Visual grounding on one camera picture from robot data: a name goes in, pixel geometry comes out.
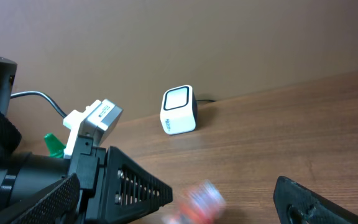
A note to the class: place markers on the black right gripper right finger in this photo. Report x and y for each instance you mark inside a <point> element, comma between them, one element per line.
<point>295,204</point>

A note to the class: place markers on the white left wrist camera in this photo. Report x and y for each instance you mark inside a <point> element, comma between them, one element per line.
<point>97,122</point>

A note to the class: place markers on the orange Kleenex tissue pack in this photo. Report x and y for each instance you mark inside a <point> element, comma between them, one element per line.
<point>199,204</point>

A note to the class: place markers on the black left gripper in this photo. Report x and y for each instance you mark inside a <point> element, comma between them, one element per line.
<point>122,194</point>

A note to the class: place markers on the red sauce bottle green cap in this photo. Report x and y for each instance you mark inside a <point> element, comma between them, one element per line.
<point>54,145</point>

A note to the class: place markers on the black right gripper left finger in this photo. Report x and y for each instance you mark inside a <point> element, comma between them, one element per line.
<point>47,205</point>

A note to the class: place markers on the white barcode scanner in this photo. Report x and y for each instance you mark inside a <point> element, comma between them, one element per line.
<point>179,110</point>

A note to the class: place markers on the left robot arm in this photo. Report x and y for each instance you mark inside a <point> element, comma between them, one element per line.
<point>24,174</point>

